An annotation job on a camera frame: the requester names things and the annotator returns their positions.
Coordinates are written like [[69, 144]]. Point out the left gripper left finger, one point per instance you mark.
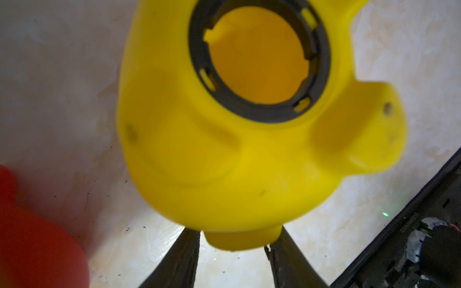
[[179, 266]]

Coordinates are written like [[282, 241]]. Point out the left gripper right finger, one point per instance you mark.
[[290, 268]]

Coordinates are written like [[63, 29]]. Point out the red piggy bank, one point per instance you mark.
[[36, 253]]

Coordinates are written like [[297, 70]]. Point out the yellow piggy bank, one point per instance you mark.
[[236, 117]]

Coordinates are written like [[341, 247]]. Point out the black base frame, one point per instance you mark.
[[383, 263]]

